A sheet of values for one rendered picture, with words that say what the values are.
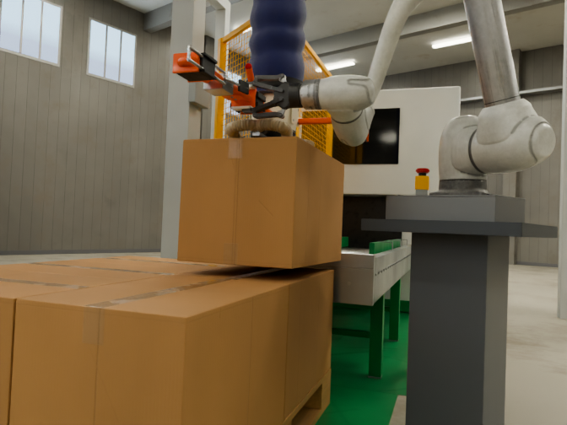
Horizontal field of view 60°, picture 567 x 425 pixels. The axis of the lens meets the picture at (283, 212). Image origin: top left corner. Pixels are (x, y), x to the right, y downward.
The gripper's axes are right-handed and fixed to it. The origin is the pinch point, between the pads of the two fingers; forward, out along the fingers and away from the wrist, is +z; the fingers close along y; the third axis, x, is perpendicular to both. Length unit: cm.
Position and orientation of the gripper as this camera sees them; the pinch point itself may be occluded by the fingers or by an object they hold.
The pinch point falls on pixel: (241, 98)
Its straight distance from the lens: 159.5
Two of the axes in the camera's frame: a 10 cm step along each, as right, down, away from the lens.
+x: 3.2, 0.4, 9.5
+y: -0.5, 10.0, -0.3
